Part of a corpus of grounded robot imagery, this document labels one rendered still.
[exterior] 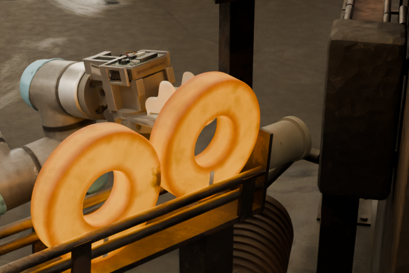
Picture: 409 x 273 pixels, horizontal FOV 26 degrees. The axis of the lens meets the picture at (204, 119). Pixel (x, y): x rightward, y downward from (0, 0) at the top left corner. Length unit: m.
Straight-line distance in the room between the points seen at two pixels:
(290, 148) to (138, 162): 0.25
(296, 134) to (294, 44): 2.01
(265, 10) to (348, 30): 2.28
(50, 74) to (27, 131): 1.40
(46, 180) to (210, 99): 0.21
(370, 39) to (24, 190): 0.49
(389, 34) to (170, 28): 2.15
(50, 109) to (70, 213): 0.33
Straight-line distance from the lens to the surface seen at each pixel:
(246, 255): 1.17
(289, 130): 1.14
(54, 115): 1.23
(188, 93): 0.97
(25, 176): 1.20
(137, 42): 3.15
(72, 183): 0.90
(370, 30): 1.17
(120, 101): 1.09
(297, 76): 2.90
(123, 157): 0.94
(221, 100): 1.00
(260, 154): 1.09
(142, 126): 1.04
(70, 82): 1.16
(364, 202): 2.26
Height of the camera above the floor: 1.24
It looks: 28 degrees down
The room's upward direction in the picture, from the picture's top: straight up
